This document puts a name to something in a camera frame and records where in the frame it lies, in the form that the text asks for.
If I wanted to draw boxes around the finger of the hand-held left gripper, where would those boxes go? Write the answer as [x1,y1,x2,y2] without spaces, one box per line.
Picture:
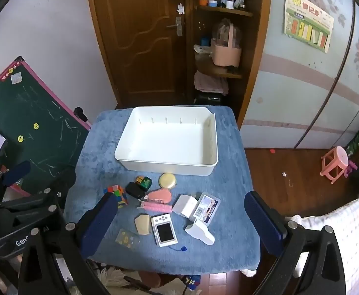
[0,161,31,205]
[0,169,77,222]

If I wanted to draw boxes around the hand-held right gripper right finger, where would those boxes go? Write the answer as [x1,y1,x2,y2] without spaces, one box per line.
[244,191,348,295]

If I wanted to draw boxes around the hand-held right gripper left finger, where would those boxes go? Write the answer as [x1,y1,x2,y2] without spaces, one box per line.
[19,194,120,295]

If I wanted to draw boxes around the multicoloured puzzle cube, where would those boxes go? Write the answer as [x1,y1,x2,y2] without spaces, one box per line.
[103,184,129,209]

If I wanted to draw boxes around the beige block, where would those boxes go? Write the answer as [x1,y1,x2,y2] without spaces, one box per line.
[134,214,153,236]

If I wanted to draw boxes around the clear plastic box with label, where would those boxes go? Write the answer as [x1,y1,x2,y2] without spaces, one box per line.
[189,192,221,224]

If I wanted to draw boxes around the green box with gold lid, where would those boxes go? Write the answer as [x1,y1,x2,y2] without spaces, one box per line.
[136,175,153,190]

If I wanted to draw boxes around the white plastic handheld device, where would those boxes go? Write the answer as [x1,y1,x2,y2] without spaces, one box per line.
[184,218,215,246]

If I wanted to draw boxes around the white plastic bin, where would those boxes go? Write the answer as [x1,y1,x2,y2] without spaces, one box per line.
[114,106,219,176]

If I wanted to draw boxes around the clear bag yellow beads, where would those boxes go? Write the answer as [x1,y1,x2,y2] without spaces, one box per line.
[115,228,140,249]

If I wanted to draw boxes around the black pouch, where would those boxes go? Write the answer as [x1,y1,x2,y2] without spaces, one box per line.
[125,182,146,199]

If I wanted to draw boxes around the pink hair comb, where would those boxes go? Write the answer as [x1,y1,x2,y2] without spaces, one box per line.
[139,199,168,212]

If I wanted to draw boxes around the pink oval pad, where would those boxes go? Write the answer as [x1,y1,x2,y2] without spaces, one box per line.
[144,188,172,204]

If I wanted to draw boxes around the blue fleece table cover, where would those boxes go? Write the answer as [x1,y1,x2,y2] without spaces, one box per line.
[63,105,262,275]

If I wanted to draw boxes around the round yellow compact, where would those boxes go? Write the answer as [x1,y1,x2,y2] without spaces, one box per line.
[159,173,177,189]

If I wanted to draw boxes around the white cube box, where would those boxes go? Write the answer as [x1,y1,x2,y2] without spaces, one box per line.
[172,194,198,217]

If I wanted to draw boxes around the white checked blanket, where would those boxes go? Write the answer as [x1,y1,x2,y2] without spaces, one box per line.
[285,187,359,295]

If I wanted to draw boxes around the pink plastic stool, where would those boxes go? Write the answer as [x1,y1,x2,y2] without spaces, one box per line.
[321,146,349,184]

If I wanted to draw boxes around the pink toy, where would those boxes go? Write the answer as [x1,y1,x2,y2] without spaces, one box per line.
[345,160,358,177]

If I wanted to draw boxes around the floral sliding wardrobe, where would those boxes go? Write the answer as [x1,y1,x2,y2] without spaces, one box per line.
[239,0,359,149]

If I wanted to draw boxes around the black box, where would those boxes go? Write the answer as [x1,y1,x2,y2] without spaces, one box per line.
[195,94,223,105]

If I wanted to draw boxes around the pink folded cloth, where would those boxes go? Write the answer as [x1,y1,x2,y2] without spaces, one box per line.
[194,71,229,95]

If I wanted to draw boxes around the brown wooden shelf unit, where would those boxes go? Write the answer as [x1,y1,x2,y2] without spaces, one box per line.
[184,0,272,126]

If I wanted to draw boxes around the pink basket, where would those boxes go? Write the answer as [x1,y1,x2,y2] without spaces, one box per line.
[209,21,243,67]

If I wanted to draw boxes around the brown wooden door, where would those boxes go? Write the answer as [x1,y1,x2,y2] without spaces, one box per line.
[85,0,187,109]

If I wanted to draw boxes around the green chalkboard with pink frame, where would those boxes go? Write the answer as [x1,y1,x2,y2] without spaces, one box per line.
[0,56,92,191]

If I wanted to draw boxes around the white digital camera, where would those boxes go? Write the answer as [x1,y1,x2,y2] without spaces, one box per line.
[150,213,187,251]

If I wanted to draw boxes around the wall poster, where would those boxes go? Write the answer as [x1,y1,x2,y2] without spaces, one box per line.
[283,0,334,53]

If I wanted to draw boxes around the metal door handle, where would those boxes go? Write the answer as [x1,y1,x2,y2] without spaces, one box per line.
[167,17,184,37]

